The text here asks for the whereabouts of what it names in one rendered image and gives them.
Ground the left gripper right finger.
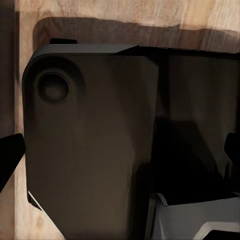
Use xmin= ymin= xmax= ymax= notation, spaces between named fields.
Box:
xmin=224 ymin=133 xmax=240 ymax=173

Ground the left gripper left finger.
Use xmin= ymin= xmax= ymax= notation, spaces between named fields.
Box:
xmin=0 ymin=133 xmax=26 ymax=193

